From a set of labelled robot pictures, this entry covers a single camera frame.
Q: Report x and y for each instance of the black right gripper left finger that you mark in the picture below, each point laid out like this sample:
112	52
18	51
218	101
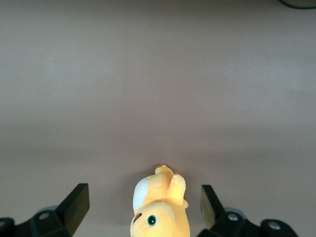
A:
66	217

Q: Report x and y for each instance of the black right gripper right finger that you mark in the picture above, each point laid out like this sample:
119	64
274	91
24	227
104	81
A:
222	222

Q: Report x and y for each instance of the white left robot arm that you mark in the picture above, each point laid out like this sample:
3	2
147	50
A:
300	3

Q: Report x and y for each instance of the yellow plush toy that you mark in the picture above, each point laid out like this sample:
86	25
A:
160	190

